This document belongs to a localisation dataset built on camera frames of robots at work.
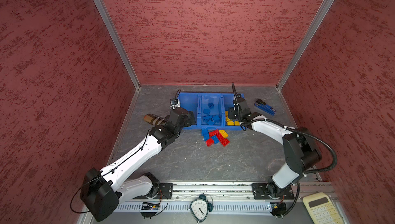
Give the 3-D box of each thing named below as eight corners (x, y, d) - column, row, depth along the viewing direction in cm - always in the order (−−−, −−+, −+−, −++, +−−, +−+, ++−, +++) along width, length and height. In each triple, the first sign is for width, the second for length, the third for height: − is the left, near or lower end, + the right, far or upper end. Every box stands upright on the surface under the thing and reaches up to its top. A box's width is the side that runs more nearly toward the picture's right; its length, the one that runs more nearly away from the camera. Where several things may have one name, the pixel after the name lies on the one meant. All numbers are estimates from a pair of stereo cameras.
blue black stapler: (253, 105, 112) (254, 101, 109) (256, 101, 114) (258, 98, 111) (272, 117, 105) (274, 113, 102) (275, 113, 107) (277, 110, 104)
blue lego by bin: (201, 140, 92) (201, 138, 90) (201, 130, 97) (201, 128, 94) (209, 140, 92) (209, 138, 90) (208, 131, 97) (208, 128, 94)
